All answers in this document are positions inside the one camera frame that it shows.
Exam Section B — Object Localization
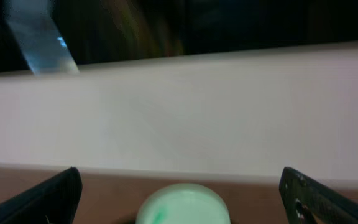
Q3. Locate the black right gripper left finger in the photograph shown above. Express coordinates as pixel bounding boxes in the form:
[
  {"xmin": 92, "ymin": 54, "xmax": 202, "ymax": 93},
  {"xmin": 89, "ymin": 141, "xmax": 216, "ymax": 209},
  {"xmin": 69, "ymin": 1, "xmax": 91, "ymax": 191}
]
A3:
[{"xmin": 0, "ymin": 167, "xmax": 83, "ymax": 224}]

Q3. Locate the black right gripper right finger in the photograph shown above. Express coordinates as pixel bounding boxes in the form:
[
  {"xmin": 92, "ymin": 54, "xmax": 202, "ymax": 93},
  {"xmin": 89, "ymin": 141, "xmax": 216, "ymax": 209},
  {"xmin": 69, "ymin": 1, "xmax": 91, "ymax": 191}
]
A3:
[{"xmin": 279, "ymin": 167, "xmax": 358, "ymax": 224}]

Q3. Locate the green plate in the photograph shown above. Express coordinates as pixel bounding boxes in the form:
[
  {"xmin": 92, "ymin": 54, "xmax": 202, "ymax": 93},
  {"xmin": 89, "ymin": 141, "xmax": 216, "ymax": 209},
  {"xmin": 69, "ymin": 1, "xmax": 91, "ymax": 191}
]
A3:
[{"xmin": 135, "ymin": 183, "xmax": 231, "ymax": 224}]

